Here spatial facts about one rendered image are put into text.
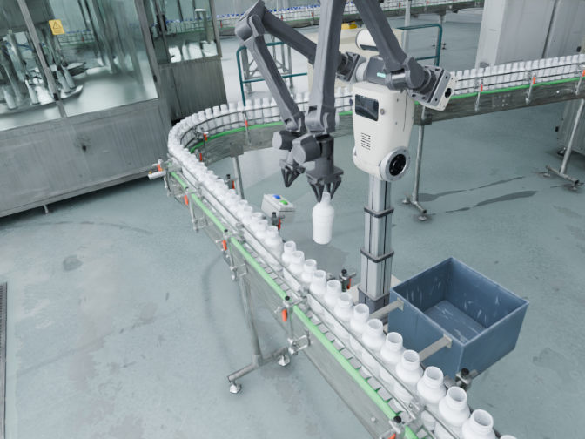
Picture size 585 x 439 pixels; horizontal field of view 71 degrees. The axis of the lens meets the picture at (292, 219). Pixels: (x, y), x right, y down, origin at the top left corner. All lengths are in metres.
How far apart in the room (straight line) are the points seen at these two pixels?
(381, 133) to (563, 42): 6.31
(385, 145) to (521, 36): 5.73
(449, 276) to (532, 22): 5.98
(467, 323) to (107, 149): 3.74
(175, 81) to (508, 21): 4.85
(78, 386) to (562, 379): 2.63
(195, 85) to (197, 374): 4.89
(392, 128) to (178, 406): 1.76
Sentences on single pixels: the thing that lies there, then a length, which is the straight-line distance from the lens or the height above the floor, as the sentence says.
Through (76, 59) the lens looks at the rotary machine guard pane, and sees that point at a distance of 4.37.
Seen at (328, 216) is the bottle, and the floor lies 1.25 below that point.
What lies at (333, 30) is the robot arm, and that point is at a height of 1.77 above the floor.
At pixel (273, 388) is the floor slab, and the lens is 2.39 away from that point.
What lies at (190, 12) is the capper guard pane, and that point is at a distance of 6.56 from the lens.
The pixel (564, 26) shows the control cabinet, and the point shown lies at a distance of 7.77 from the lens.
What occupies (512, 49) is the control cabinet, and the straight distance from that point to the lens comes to 7.26.
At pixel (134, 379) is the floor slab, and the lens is 2.65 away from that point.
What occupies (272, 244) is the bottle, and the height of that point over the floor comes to 1.12.
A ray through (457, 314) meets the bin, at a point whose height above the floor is 0.73.
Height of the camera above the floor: 1.91
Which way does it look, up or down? 31 degrees down
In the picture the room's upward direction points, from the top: 5 degrees counter-clockwise
